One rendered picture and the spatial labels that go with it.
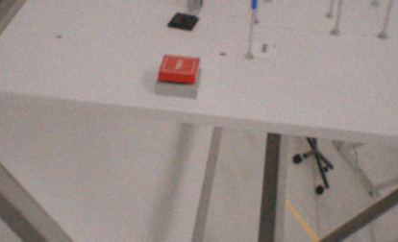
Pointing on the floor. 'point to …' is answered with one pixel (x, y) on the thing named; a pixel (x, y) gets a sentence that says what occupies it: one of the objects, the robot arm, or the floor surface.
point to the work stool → (322, 160)
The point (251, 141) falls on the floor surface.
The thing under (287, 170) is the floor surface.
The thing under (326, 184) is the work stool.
